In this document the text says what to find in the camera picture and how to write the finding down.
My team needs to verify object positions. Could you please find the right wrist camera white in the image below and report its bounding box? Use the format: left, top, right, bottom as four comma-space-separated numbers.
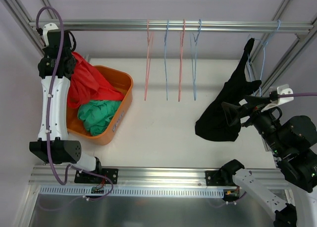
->
262, 84, 294, 112

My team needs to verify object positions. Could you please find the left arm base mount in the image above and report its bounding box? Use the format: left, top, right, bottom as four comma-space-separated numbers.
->
74, 168, 119, 185

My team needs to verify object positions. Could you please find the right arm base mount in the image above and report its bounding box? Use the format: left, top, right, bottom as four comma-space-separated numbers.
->
205, 168, 247, 205

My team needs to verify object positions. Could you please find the slotted white cable duct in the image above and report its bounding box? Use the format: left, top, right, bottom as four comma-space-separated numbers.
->
39, 185, 224, 198

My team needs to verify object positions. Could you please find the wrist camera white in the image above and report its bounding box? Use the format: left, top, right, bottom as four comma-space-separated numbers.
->
262, 84, 294, 112
37, 23, 59, 46

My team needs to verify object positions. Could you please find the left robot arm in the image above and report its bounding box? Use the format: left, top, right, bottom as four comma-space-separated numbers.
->
29, 29, 103, 183

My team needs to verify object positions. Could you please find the pink hanger of green top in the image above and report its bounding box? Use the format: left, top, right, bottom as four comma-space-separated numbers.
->
178, 19, 186, 102

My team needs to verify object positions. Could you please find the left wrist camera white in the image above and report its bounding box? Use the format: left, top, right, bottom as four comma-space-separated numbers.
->
37, 23, 59, 46

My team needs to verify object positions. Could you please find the orange plastic tub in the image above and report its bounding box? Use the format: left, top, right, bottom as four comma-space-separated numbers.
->
66, 65, 134, 146

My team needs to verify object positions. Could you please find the aluminium hanging rail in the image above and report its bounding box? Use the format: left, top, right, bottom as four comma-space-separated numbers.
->
29, 19, 314, 35

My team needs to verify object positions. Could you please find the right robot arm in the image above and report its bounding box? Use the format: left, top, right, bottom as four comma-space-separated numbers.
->
218, 93, 317, 227

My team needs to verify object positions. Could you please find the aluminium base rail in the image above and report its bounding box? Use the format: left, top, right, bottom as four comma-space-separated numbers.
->
28, 165, 289, 189

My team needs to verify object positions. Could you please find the blue hanger of grey top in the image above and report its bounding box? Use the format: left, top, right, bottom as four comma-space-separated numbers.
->
164, 20, 169, 101

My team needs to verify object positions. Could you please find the green tank top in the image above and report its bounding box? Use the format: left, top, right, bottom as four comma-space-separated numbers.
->
77, 100, 121, 136

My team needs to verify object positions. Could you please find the black tank top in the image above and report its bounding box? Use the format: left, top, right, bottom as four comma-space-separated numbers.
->
195, 38, 262, 142

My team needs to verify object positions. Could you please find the blue hanger of black top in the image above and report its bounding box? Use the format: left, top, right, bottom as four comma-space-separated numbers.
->
247, 19, 281, 82

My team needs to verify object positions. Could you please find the blue hanger of red top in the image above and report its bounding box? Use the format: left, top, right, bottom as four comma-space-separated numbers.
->
190, 19, 202, 101

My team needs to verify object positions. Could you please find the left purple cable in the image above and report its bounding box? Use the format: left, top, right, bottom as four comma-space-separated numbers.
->
36, 6, 114, 200

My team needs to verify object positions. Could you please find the red tank top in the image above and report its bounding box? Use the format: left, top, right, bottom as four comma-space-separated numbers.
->
67, 52, 124, 109

